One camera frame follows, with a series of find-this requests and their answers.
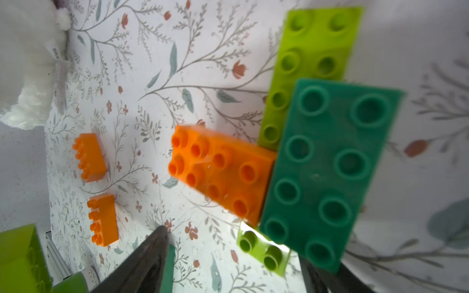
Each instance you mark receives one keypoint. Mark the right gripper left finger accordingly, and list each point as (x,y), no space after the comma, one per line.
(143,270)

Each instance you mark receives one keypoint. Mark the dark green lego brick top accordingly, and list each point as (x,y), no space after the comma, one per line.
(333,139)

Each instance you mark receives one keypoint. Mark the lime lego brick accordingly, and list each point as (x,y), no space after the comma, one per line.
(23,265)
(274,257)
(316,43)

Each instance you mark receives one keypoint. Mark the green tape roll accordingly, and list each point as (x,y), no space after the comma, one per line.
(73,284)

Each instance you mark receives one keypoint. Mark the white plush bunny pink shirt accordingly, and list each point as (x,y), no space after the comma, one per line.
(33,42)

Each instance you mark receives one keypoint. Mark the dark green lego brick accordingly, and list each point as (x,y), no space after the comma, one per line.
(333,139)
(167,280)

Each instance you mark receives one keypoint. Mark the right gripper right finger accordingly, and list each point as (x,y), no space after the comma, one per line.
(320,281)

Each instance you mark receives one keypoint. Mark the orange lego brick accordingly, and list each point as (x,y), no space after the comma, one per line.
(104,220)
(89,155)
(230,171)

